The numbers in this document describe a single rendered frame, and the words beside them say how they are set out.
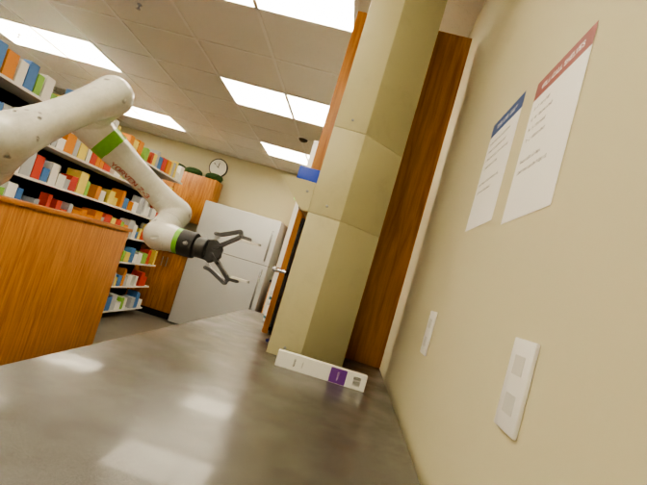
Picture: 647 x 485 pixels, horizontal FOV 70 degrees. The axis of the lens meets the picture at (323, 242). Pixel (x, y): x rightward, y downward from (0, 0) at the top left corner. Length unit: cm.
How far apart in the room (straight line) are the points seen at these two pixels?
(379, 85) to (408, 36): 22
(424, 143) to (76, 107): 125
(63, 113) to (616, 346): 135
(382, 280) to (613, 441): 147
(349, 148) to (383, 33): 41
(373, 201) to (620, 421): 125
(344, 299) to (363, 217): 28
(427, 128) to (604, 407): 162
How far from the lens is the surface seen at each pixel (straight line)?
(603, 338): 50
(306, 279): 149
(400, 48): 172
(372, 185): 159
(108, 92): 159
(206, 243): 165
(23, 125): 137
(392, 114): 166
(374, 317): 186
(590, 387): 50
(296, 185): 153
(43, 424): 72
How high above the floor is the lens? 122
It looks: 4 degrees up
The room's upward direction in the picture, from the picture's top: 17 degrees clockwise
